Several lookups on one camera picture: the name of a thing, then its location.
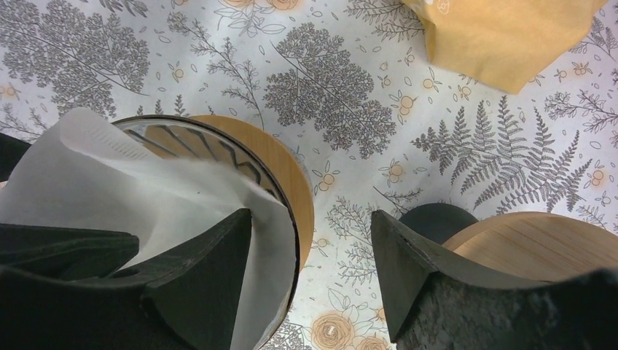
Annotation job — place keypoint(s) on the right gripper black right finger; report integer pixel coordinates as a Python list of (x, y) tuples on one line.
[(434, 298)]

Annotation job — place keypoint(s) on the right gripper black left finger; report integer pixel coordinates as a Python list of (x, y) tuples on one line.
[(184, 298)]

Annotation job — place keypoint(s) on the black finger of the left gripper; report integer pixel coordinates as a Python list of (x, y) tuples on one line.
[(11, 151), (65, 253)]

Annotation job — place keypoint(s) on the wooden ring holder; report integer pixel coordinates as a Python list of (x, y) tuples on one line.
[(536, 245), (281, 163)]

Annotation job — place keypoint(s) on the clear grey glass dripper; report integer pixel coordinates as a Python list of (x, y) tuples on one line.
[(273, 266)]

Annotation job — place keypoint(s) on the floral table mat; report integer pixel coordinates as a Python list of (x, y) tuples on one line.
[(348, 87)]

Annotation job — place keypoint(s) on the yellow cloth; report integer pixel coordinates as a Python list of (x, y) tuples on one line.
[(502, 44)]

